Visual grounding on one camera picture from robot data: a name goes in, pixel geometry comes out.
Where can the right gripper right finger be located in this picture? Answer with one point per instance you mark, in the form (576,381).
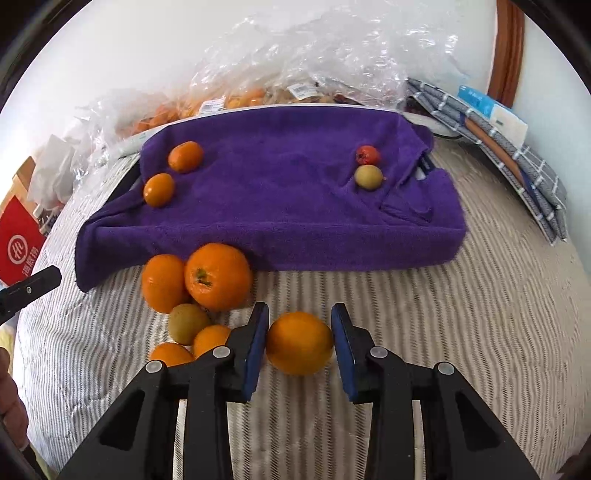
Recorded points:
(463,438)

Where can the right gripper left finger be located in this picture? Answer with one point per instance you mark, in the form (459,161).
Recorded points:
(134,439)

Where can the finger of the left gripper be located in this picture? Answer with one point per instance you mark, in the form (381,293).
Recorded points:
(18,296)

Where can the green-brown kiwi fruit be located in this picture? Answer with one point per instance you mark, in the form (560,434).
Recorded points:
(185,321)

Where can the large orange with stem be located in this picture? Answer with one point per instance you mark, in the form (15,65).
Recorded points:
(218,277)

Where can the yellow-green fruit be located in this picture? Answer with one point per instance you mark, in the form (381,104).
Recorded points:
(369,177)

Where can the small red fruit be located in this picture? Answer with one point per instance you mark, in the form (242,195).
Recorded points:
(368,155)

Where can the left hand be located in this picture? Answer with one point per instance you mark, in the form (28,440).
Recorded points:
(13,413)

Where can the red paper bag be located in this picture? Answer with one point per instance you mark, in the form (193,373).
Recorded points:
(20,243)

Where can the cardboard box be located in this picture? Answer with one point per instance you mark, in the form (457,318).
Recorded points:
(22,179)

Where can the white plastic bag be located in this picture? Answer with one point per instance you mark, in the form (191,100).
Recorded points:
(52,180)

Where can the striped quilt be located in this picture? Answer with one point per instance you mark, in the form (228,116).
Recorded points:
(511,312)

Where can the purple towel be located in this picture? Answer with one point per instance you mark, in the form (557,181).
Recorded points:
(279,184)

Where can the clear plastic bag left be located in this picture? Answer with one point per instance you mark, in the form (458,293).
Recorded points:
(120,114)

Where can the grey checked folded cloth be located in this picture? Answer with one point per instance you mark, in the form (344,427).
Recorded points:
(532,178)

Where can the black white round plate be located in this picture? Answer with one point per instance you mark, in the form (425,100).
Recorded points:
(435,126)

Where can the blue white tissue pack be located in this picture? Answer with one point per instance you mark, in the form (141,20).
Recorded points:
(498,115)

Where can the clear plastic bag of fruit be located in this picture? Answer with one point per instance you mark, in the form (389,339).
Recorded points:
(363,52)

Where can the brown wooden frame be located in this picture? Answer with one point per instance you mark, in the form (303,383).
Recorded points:
(508,53)

